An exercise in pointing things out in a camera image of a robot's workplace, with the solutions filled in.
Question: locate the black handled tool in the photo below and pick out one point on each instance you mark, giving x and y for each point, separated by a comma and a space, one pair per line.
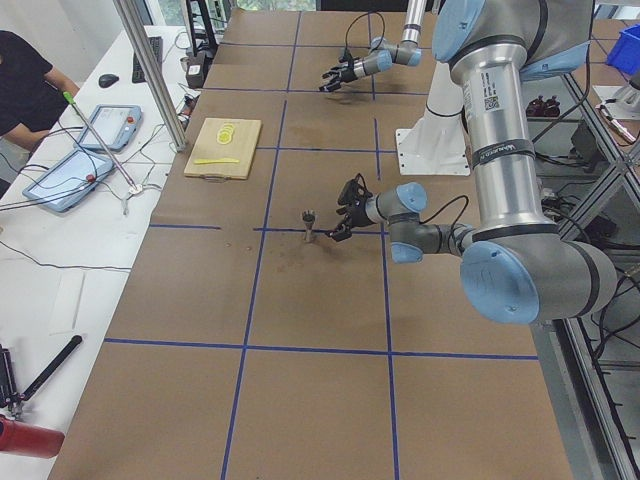
11, 398

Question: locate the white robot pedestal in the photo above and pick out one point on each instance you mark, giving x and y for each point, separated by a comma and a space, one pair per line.
435, 145

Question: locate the near teach pendant tablet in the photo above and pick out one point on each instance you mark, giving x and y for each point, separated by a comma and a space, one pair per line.
69, 181

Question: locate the person in black shirt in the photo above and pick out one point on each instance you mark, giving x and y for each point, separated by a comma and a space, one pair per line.
32, 93

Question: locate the black box with label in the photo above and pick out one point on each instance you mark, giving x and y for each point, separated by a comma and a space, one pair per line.
197, 70

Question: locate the black computer mouse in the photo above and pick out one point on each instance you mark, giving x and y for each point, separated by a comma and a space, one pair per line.
107, 80

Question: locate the steel jigger measuring cup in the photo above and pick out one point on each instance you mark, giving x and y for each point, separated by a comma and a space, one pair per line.
308, 218

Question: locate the red cylinder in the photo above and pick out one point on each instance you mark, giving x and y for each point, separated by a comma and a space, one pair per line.
29, 440

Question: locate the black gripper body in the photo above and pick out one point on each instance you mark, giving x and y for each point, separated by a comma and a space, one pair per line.
351, 71
359, 213

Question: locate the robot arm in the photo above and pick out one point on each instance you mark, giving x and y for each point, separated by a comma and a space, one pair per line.
515, 267
382, 54

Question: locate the blue plastic bin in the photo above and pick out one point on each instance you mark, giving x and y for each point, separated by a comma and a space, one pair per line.
625, 54

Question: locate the wooden cutting board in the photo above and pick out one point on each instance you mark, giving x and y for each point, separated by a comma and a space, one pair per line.
224, 149

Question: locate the small glass beaker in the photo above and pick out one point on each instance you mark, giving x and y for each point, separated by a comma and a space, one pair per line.
334, 84

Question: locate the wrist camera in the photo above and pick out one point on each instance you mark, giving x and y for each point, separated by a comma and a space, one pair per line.
354, 192

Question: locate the teach pendant tablet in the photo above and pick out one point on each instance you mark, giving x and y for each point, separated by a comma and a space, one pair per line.
116, 124
69, 181

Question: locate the aluminium frame post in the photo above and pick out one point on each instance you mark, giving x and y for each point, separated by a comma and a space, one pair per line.
137, 35

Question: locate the far teach pendant tablet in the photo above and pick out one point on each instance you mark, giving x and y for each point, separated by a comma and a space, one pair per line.
116, 124

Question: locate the metal rod green tip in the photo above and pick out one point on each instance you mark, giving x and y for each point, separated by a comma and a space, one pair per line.
91, 139

